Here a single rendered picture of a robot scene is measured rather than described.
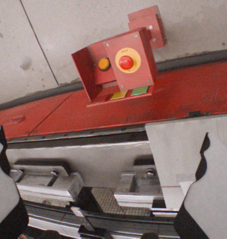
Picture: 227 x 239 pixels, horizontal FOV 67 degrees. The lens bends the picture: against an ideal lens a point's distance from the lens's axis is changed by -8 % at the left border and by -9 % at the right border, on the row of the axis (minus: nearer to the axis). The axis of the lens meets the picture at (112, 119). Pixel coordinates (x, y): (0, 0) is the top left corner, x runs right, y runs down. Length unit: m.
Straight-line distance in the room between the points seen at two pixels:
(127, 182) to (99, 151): 0.13
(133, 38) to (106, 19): 0.85
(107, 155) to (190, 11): 1.00
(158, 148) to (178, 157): 0.04
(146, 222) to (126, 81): 0.55
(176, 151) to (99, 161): 0.33
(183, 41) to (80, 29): 0.72
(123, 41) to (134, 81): 0.12
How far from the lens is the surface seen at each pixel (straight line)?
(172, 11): 1.28
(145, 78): 0.54
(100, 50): 0.64
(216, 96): 0.70
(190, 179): 0.40
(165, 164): 0.40
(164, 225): 0.79
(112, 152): 0.59
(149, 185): 0.58
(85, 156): 0.65
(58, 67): 1.62
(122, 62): 0.51
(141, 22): 1.18
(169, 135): 0.35
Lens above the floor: 1.28
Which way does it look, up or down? 52 degrees down
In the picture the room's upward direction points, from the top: 151 degrees counter-clockwise
